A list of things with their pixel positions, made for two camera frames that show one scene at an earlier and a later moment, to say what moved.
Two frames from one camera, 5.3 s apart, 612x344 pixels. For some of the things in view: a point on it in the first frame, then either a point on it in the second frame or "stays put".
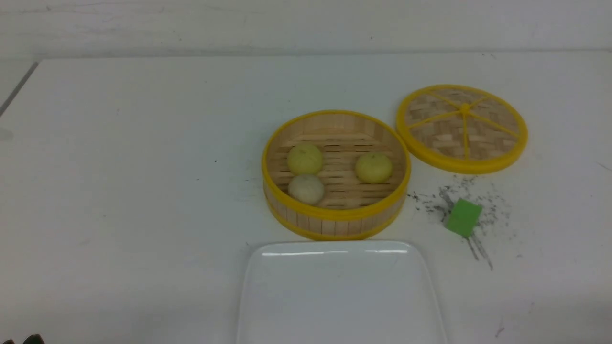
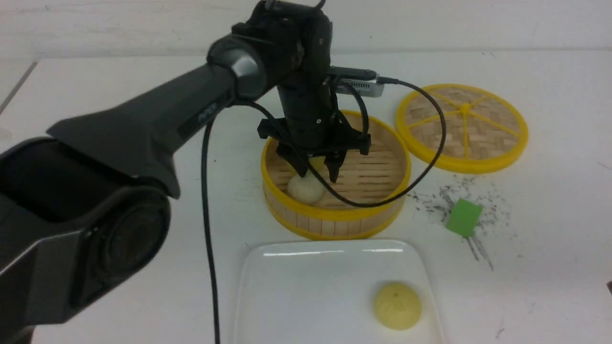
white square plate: [339, 292] stays put
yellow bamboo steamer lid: [460, 129] stays put
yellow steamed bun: [373, 168] → [398, 306]
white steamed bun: [306, 189] stays put
